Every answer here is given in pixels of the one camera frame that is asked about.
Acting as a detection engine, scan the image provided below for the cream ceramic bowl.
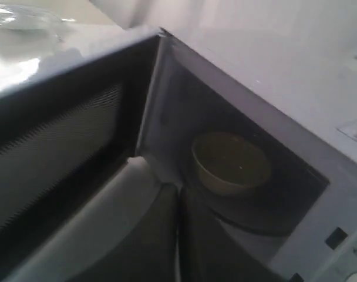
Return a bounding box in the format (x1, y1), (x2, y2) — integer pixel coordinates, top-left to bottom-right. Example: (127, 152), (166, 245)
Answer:
(191, 132), (272, 196)

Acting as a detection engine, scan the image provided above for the round metal tray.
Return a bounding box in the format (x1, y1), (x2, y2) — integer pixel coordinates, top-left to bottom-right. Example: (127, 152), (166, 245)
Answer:
(0, 3), (64, 41)

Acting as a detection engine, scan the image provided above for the white microwave door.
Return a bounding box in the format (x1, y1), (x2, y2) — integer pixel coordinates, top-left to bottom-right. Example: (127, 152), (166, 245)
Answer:
(0, 27), (179, 281)

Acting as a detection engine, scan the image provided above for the white microwave oven body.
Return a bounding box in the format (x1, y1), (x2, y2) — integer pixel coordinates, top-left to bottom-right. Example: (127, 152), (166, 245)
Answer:
(126, 1), (357, 281)

